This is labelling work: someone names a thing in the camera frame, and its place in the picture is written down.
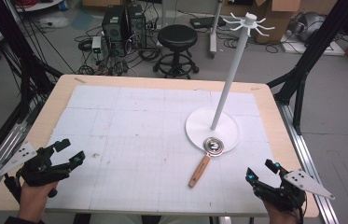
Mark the grey round device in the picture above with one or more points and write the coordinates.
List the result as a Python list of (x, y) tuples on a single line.
[(310, 26)]

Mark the flat black box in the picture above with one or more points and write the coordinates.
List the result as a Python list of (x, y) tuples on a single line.
[(206, 21)]

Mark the white grid mat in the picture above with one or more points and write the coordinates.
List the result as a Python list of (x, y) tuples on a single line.
[(131, 149)]

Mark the black metal frame stand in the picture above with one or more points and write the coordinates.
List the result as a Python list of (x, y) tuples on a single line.
[(22, 62), (305, 59)]

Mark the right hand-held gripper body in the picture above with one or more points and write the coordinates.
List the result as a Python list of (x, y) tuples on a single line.
[(286, 194)]

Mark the small grey device green light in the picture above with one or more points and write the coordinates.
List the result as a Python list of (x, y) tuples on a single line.
[(96, 45)]

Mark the white pole stand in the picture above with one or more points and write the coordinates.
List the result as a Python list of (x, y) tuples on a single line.
[(214, 28)]

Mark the white flat board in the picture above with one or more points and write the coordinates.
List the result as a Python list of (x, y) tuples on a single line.
[(314, 48)]

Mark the person's right hand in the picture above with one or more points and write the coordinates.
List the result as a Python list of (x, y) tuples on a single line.
[(282, 217)]

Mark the black round stool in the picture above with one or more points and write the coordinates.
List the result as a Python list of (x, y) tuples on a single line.
[(177, 36)]

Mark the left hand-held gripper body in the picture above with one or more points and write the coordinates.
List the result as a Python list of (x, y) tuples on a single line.
[(39, 169)]

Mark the white hook rack stand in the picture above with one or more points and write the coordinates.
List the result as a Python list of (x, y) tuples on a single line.
[(229, 84)]

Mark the person's left hand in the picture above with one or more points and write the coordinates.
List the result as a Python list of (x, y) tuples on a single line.
[(33, 200)]

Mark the black computer tower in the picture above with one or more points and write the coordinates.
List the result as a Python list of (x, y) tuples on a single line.
[(137, 25), (112, 26)]

